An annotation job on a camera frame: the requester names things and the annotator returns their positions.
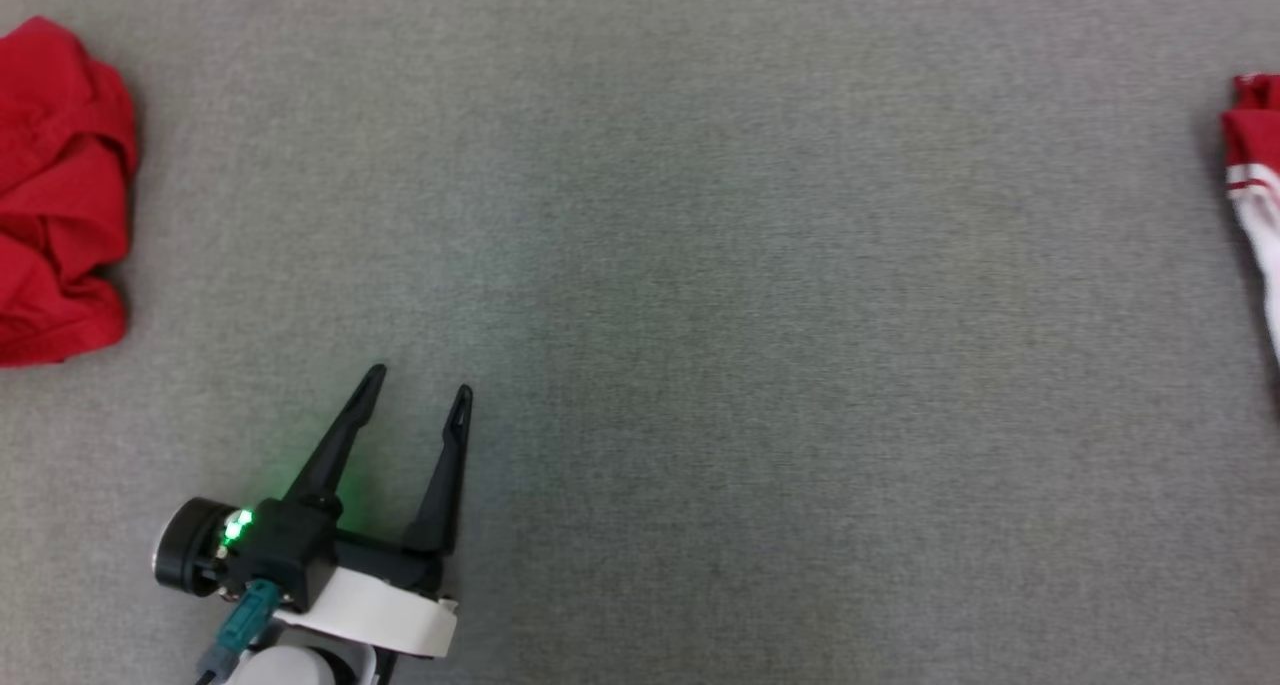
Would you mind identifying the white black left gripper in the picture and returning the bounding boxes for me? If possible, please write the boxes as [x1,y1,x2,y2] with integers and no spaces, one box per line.
[275,364,474,659]

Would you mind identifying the red Bulls basketball jersey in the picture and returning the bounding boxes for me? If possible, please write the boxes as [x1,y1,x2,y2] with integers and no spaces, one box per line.
[1220,73,1280,368]

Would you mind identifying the red shorts with white stripes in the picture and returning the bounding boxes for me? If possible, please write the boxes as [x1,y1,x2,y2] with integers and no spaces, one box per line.
[0,15,139,368]

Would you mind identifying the teal plug left camera cable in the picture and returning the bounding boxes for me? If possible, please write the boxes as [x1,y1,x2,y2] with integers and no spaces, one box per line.
[195,580,281,685]

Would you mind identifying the grey fabric sofa seat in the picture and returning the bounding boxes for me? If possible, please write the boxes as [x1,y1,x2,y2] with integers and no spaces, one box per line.
[0,0,1280,685]

